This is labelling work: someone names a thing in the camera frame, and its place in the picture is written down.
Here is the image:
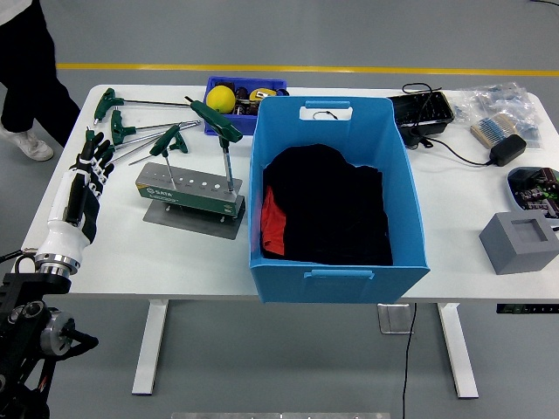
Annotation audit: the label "black floor cable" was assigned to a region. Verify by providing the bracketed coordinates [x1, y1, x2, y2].
[400, 303, 418, 419]

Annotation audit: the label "black plastic tray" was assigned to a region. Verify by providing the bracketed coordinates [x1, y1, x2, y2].
[387, 91, 455, 148]

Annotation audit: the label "red cloth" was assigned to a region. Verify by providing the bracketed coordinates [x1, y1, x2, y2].
[260, 185, 288, 255]

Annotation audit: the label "black cloth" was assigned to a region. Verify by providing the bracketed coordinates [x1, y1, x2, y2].
[260, 143, 394, 266]

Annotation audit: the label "black table control panel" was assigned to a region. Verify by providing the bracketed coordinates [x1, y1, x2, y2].
[495, 303, 559, 314]

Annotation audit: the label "green metal wrench stand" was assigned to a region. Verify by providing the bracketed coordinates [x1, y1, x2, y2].
[134, 161, 246, 240]

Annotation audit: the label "black adapter cord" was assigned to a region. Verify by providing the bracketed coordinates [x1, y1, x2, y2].
[401, 81, 494, 168]

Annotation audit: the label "small green T-handle hex wrench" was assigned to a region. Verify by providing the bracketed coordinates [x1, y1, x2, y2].
[148, 123, 190, 183]

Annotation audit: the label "yellow tape measure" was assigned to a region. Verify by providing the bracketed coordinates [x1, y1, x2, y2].
[249, 86, 280, 102]

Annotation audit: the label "yellow ball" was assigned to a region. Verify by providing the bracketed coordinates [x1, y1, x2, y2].
[205, 86, 238, 113]

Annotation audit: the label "person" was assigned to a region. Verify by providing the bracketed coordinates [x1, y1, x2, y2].
[0, 0, 82, 161]

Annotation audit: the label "white table leg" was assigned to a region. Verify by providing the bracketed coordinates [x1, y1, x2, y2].
[436, 303, 480, 399]
[131, 299, 169, 397]

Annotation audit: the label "metal floor plate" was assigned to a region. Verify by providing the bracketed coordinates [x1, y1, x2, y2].
[377, 303, 416, 335]

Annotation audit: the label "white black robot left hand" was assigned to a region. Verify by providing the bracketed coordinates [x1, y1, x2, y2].
[35, 128, 117, 268]

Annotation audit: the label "large blue plastic box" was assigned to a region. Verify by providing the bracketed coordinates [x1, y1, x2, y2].
[247, 95, 431, 305]

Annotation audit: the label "grey block with square recess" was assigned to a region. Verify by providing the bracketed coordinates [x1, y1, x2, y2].
[479, 211, 559, 276]

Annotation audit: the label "large green T-handle hex wrench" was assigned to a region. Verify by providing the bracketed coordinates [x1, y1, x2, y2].
[190, 99, 245, 194]

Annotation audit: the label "pale blue oval tray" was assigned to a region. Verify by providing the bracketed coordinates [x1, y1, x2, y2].
[506, 166, 559, 228]

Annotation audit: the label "black power adapter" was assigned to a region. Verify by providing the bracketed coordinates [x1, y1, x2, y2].
[488, 134, 528, 167]

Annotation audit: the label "clear plastic parts bags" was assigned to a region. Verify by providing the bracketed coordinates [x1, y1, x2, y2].
[453, 82, 542, 149]

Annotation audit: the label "resistor tape bundle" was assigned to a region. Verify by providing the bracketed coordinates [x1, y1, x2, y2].
[470, 112, 521, 149]

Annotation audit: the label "small blue parts bin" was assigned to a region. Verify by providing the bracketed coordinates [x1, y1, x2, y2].
[203, 76, 288, 137]

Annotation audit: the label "electronic circuit boards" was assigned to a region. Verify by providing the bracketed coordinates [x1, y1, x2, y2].
[514, 168, 559, 219]

